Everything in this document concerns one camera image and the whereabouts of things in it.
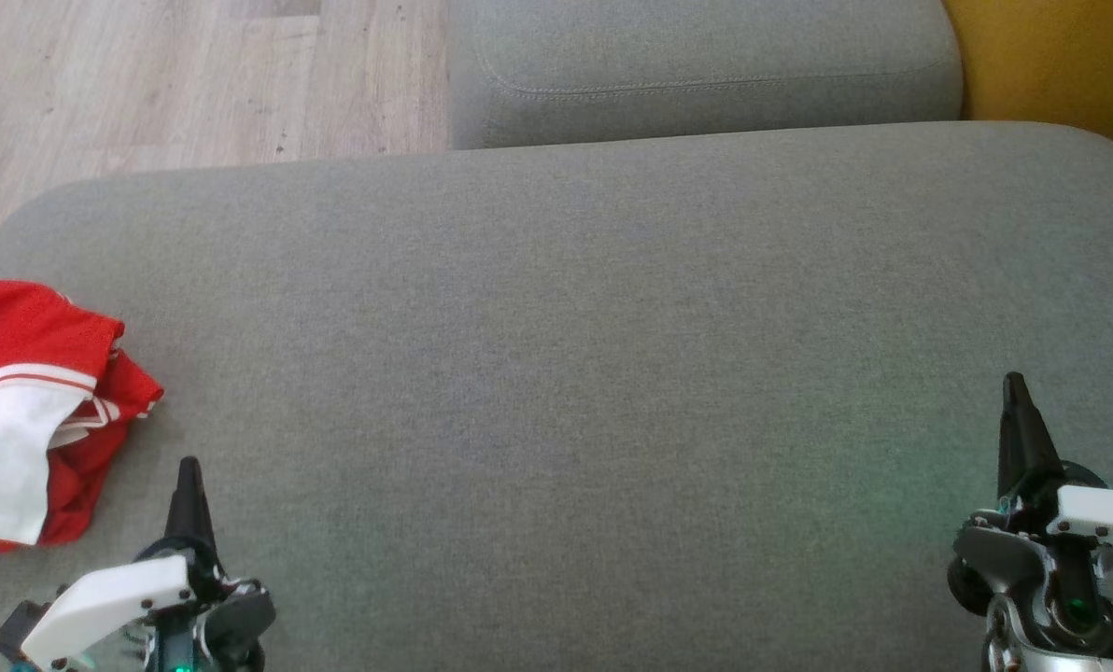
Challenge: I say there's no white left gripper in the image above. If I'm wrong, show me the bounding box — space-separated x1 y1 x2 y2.
17 456 278 672

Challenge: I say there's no small grey sofa seat cushion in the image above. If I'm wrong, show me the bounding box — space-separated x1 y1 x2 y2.
446 0 964 150

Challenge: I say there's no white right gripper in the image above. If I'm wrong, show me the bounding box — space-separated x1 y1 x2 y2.
949 371 1113 659

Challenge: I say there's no large grey sofa seat cushion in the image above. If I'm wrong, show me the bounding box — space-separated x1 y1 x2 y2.
0 121 1113 672

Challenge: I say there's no wide yellow sofa backrest cushion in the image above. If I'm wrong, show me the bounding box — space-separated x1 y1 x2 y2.
944 0 1113 171

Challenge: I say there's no red white jersey number 23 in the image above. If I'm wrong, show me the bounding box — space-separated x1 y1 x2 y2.
0 280 126 547

